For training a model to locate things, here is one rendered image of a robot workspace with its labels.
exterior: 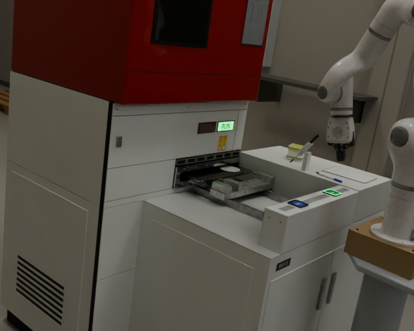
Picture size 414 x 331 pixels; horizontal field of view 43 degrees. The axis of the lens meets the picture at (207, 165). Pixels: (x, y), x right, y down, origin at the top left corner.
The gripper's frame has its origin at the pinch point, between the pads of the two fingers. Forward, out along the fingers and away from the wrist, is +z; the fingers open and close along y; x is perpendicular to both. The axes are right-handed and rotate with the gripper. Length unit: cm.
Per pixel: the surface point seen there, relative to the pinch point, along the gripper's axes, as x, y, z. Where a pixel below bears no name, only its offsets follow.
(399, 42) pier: 244, -70, -64
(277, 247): -40.1, -3.1, 27.7
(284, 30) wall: 261, -189, -86
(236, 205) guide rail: -19.0, -36.6, 20.5
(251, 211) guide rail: -19.1, -29.0, 22.0
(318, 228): -15.8, -0.8, 25.5
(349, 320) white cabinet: 37, -13, 83
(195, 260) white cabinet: -46, -35, 37
